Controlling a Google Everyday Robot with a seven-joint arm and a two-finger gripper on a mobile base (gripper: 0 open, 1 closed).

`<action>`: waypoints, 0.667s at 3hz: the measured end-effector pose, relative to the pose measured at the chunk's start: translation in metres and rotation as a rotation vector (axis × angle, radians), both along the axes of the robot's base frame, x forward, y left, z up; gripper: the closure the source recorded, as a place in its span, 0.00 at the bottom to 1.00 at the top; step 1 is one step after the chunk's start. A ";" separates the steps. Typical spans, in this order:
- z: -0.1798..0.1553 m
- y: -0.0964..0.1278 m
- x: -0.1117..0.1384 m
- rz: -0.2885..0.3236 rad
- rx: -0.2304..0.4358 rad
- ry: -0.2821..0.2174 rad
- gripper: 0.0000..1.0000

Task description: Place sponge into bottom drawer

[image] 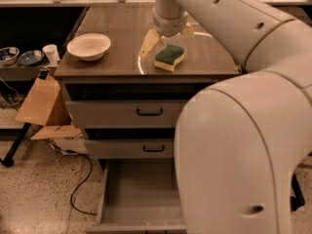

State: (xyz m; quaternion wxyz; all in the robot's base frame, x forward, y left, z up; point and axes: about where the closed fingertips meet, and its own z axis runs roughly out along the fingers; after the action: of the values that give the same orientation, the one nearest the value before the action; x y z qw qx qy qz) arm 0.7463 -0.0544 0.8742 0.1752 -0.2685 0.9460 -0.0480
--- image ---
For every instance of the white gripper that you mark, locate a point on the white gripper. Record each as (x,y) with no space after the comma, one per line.
(171,25)

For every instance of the green yellow sponge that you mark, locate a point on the green yellow sponge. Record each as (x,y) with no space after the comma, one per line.
(169,58)

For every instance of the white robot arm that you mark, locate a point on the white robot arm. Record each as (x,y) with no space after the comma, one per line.
(238,142)

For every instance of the grey drawer cabinet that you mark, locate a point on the grey drawer cabinet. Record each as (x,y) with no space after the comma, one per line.
(205,61)

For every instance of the grey top drawer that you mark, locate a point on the grey top drawer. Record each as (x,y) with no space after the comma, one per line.
(95,106)

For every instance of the grey drawer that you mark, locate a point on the grey drawer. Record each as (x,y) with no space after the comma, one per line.
(139,196)
(95,106)
(130,143)

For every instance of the grey middle drawer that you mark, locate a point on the grey middle drawer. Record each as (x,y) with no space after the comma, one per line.
(130,143)

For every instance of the grey bottom drawer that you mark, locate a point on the grey bottom drawer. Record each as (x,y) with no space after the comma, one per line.
(139,196)

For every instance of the white paper cup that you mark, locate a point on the white paper cup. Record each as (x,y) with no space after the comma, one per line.
(52,53)

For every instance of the blue plate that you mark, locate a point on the blue plate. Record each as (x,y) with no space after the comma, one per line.
(31,58)

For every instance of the brown cardboard box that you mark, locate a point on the brown cardboard box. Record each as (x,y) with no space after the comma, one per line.
(44,106)

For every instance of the grey side shelf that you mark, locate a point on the grey side shelf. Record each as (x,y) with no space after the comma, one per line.
(17,72)

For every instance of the blue white bowl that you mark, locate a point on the blue white bowl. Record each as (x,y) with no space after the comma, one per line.
(9,55)

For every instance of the black table leg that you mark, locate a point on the black table leg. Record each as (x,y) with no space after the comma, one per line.
(8,160)

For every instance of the black office chair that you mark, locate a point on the black office chair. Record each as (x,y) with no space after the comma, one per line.
(297,199)

